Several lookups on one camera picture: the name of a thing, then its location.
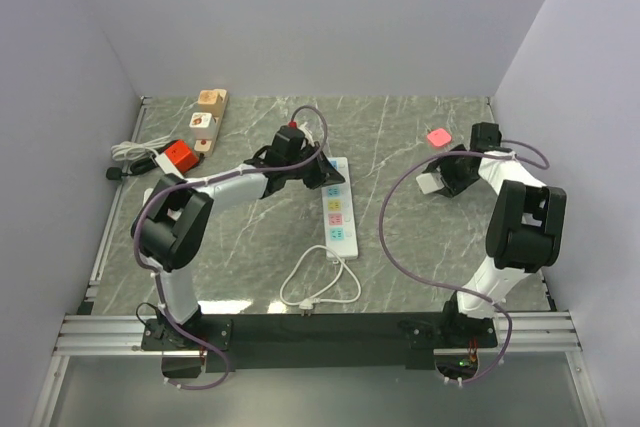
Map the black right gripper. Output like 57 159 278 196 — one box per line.
425 144 480 199

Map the white fruit print plug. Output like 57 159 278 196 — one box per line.
189 112 218 141

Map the red cube plug adapter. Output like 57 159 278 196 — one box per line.
163 139 201 176

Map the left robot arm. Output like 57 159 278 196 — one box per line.
131 123 346 349

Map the white cube plug adapter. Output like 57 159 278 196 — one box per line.
416 172 444 195

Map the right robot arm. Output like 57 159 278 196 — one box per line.
416 122 567 346

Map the wooden power strip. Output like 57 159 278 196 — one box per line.
189 89 229 157

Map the wooden cube plug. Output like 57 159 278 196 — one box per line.
197 89 226 117

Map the white power strip cable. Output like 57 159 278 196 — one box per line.
278 244 362 317

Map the pink plug adapter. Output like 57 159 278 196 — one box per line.
426 128 452 148

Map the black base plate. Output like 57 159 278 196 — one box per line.
141 312 498 373

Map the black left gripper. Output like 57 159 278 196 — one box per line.
286 142 345 190

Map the white multicolour power strip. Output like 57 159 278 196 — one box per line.
321 157 359 260

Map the white coiled cable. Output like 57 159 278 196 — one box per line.
110 135 174 163

